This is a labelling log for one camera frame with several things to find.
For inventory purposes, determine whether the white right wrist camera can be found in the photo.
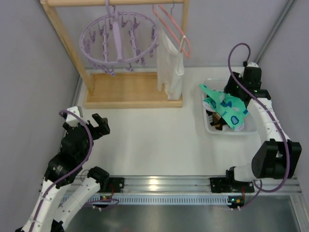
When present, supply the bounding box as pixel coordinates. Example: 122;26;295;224
247;62;259;68

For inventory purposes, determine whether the brown argyle sock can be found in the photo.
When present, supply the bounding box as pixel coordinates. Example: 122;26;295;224
210;113;229;131

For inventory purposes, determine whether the wooden drying rack frame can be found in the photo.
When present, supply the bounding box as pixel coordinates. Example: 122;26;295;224
41;0;183;109

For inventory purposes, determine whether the white cloth on hanger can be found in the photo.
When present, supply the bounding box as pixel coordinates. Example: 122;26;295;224
156;28;184;101

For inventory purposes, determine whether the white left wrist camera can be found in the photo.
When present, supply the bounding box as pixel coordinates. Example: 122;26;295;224
63;106;87;128

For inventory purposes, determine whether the mint green patterned sock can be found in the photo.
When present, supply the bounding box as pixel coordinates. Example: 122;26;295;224
199;84;231;112

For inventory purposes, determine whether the white plastic laundry basket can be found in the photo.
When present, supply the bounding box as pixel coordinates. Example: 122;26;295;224
202;79;257;136

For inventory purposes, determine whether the white slotted cable duct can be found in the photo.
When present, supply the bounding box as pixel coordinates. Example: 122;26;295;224
62;194;294;206

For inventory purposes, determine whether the aluminium mounting rail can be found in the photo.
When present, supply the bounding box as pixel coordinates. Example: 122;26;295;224
40;175;302;195

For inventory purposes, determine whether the aluminium corner profile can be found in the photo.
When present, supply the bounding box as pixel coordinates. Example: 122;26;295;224
253;0;297;64

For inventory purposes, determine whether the pink clothes hanger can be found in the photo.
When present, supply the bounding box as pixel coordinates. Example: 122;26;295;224
152;0;191;59

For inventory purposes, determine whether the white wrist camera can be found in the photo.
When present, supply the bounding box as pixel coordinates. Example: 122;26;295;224
247;62;259;68
63;106;87;128

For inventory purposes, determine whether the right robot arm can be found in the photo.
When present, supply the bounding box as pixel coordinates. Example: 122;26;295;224
224;62;302;186

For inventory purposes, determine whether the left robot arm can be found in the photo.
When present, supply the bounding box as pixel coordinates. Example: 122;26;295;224
17;110;110;232

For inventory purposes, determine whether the purple round clip hanger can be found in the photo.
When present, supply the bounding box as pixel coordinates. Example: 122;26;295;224
79;0;159;76

